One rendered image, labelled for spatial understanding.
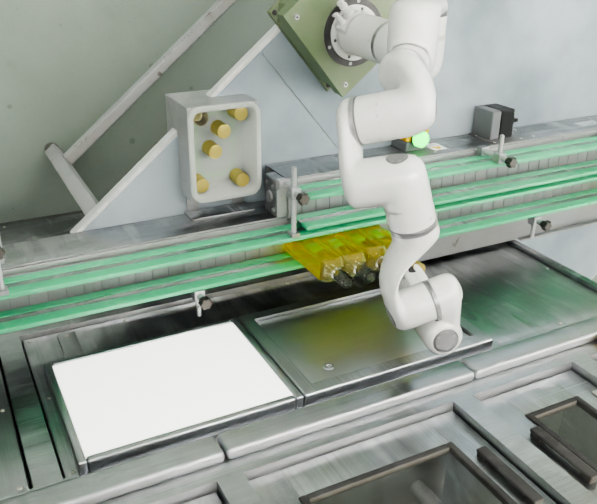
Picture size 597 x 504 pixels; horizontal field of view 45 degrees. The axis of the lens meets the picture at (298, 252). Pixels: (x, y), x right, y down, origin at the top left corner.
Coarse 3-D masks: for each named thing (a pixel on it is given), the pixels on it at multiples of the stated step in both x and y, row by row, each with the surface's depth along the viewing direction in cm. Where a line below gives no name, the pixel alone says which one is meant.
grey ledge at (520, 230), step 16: (576, 208) 223; (592, 208) 226; (512, 224) 213; (528, 224) 216; (560, 224) 222; (576, 224) 225; (592, 224) 227; (448, 240) 203; (464, 240) 206; (480, 240) 209; (496, 240) 212; (432, 256) 203
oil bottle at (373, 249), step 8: (344, 232) 175; (352, 232) 175; (360, 232) 175; (352, 240) 171; (360, 240) 171; (368, 240) 171; (376, 240) 171; (360, 248) 168; (368, 248) 167; (376, 248) 167; (384, 248) 167; (368, 256) 166; (376, 256) 166; (368, 264) 167
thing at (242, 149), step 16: (192, 112) 159; (208, 112) 168; (224, 112) 170; (256, 112) 166; (192, 128) 160; (208, 128) 169; (240, 128) 173; (256, 128) 167; (192, 144) 161; (224, 144) 173; (240, 144) 175; (256, 144) 169; (192, 160) 163; (208, 160) 173; (224, 160) 174; (240, 160) 176; (256, 160) 171; (192, 176) 164; (208, 176) 174; (224, 176) 176; (256, 176) 172; (192, 192) 166; (208, 192) 171; (224, 192) 171; (240, 192) 172
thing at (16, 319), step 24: (576, 192) 219; (480, 216) 201; (504, 216) 201; (528, 216) 202; (240, 264) 172; (264, 264) 173; (288, 264) 173; (120, 288) 161; (144, 288) 162; (168, 288) 161; (192, 288) 161; (0, 312) 151; (24, 312) 151; (48, 312) 152; (72, 312) 151; (96, 312) 153
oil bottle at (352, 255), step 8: (328, 240) 171; (336, 240) 171; (344, 240) 171; (336, 248) 167; (344, 248) 167; (352, 248) 167; (344, 256) 164; (352, 256) 164; (360, 256) 164; (344, 264) 164; (352, 264) 163; (352, 272) 164
